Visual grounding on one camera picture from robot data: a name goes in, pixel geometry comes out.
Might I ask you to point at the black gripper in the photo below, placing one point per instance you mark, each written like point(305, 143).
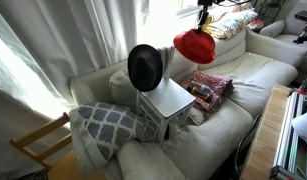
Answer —
point(206, 4)

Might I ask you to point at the red sequin fedora hat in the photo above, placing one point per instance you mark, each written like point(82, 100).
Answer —
point(194, 46)

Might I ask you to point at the black fedora hat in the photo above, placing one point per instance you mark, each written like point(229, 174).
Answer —
point(144, 68)

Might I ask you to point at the natural wood chair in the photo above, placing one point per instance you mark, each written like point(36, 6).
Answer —
point(39, 133)

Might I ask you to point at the floral yellow blanket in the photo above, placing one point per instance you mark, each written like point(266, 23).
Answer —
point(233, 23)

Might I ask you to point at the pink patterned folded cloth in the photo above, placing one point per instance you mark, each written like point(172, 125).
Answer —
point(219, 83)

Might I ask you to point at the black metal rack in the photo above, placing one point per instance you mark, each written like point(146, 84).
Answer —
point(268, 8)

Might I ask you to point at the clear plastic water bottle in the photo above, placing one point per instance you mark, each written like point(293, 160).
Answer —
point(203, 87)

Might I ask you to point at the grey armchair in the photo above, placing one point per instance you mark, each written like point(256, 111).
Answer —
point(276, 28)

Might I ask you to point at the beige fabric sofa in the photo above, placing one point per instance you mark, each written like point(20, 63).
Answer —
point(259, 76)

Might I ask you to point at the red clamp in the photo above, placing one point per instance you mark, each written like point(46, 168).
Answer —
point(305, 86)

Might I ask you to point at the light wooden table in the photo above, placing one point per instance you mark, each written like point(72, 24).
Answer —
point(263, 140)

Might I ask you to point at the white lamp shade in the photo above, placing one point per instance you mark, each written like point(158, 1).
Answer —
point(304, 126)

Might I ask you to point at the grey white patterned pillow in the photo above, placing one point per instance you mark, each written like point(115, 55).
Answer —
point(106, 130)

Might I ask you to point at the white sheer curtain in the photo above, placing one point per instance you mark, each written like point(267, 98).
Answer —
point(59, 50)

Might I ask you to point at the aluminium rail frame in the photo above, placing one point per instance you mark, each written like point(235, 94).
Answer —
point(289, 143)

